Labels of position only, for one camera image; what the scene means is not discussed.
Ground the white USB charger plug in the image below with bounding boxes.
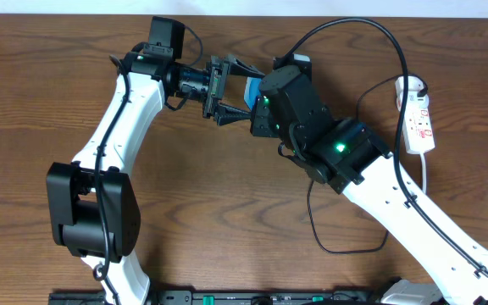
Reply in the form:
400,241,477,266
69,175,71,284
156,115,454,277
396,91,430,110

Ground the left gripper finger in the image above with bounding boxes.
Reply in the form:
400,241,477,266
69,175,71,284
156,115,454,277
216,103,251,126
226,54,264,79

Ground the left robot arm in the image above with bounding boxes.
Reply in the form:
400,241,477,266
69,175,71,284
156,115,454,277
46,17,264,304

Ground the white power strip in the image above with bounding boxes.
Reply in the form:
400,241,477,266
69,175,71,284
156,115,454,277
394,75,436,155

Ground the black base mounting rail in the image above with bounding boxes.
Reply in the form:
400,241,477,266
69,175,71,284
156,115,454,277
48,289,372,305

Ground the blue Samsung Galaxy smartphone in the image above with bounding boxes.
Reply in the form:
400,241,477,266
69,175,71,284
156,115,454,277
243,77,262,110

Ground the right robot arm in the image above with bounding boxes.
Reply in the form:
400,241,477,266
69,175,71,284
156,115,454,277
257,65,488,304

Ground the black USB charging cable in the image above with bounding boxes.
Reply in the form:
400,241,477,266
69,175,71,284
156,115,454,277
307,72,430,256

